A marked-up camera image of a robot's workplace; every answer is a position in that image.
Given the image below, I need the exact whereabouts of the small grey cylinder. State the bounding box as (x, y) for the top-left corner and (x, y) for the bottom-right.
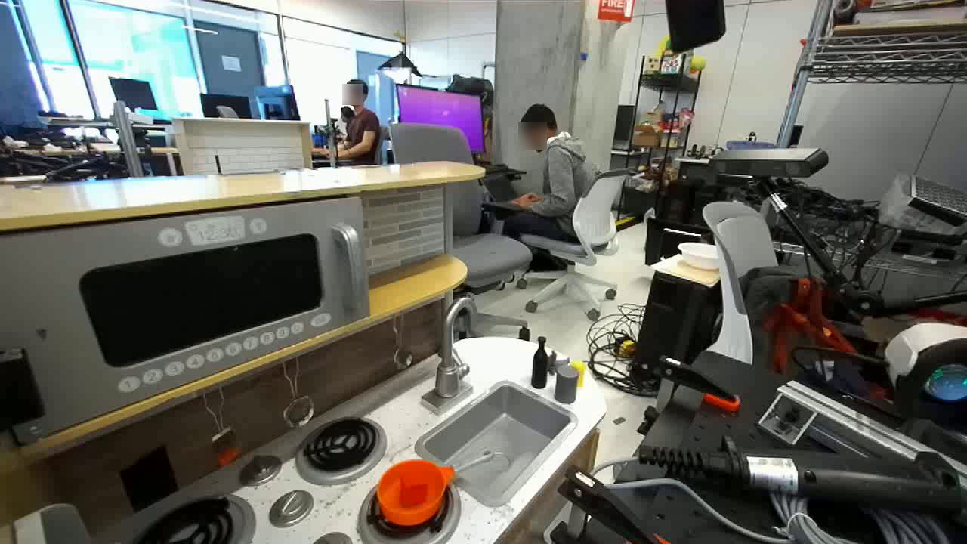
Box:
(553, 361), (583, 408)

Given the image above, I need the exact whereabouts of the black coil stove burner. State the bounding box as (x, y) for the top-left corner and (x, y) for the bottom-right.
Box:
(356, 482), (466, 544)
(130, 493), (256, 544)
(292, 415), (389, 490)

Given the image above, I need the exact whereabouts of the silver toy faucet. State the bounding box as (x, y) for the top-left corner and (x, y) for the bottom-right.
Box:
(421, 294), (476, 415)

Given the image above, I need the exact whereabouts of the white mesh office chair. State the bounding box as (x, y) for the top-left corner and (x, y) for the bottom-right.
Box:
(521, 172), (630, 324)

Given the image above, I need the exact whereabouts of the person in grey hoodie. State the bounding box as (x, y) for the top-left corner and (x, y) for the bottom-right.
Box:
(498, 102), (600, 245)

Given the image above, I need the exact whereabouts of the purple lit monitor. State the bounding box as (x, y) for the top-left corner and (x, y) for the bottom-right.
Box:
(394, 83), (490, 161)

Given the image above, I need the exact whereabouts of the grey sink basin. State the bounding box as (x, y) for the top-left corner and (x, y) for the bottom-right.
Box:
(415, 377), (576, 510)

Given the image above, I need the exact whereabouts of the person in maroon shirt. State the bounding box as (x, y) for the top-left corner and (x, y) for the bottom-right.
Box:
(310, 77), (388, 170)

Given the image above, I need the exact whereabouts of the black computer box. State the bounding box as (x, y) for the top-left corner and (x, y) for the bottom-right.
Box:
(635, 268), (723, 371)

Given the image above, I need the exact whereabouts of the white bowl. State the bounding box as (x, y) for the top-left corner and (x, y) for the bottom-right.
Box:
(674, 238), (723, 272)

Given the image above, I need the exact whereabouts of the black pendant lamp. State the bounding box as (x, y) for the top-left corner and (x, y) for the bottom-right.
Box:
(378, 48), (423, 86)

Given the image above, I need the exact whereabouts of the orange toy pot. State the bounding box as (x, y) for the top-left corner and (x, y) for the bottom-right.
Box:
(372, 457), (460, 531)

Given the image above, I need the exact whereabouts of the wooden toy kitchen unit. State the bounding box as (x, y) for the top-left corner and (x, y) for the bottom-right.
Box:
(0, 161), (614, 544)

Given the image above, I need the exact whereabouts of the black bar clamp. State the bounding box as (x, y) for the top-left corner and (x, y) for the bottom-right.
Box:
(556, 467), (661, 544)

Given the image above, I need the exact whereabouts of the white high-back chair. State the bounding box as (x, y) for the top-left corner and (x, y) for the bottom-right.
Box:
(702, 197), (780, 368)

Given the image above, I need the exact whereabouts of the blue desk monitor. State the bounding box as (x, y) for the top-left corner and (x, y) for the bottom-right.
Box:
(250, 86), (301, 124)

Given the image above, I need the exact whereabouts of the white panel desk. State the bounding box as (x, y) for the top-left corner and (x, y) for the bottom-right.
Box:
(169, 114), (314, 180)

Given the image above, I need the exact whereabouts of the grey toy microwave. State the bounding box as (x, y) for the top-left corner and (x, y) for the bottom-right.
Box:
(0, 193), (372, 449)

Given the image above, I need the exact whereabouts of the dark desk monitor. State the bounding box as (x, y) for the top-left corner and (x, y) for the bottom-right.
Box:
(107, 77), (162, 114)
(195, 92), (254, 122)

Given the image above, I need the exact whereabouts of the white device teal lens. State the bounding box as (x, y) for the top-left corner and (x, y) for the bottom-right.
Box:
(882, 320), (967, 428)

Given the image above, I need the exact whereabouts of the metal storage shelving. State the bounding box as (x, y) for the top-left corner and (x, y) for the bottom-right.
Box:
(803, 0), (967, 89)

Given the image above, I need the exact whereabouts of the metal wall hook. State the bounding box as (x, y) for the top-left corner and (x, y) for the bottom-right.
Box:
(389, 315), (416, 371)
(277, 361), (318, 434)
(199, 390), (246, 473)

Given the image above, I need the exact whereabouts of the coiled wire bundle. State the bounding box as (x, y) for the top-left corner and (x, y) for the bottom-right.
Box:
(583, 303), (660, 399)

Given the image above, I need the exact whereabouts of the black wire shelf rack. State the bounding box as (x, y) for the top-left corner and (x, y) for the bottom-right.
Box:
(631, 37), (707, 170)

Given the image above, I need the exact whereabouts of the orange handled clamp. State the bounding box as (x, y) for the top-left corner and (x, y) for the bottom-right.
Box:
(652, 358), (746, 416)

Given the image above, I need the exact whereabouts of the black stereo camera bar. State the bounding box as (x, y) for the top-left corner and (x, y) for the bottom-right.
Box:
(707, 145), (831, 181)

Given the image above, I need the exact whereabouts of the black camera tripod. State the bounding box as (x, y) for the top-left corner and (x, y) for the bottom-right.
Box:
(759, 180), (967, 319)

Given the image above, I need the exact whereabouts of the red clamp frame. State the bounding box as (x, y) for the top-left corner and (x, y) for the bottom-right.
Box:
(763, 276), (870, 376)

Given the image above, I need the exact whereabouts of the silver aluminium rail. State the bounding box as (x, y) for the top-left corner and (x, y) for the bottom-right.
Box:
(754, 377), (967, 470)

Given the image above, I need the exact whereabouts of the black handle with label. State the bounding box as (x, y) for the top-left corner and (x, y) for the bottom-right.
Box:
(635, 442), (967, 518)

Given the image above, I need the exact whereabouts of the grey cable bundle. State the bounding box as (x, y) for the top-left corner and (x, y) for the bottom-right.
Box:
(767, 493), (967, 544)

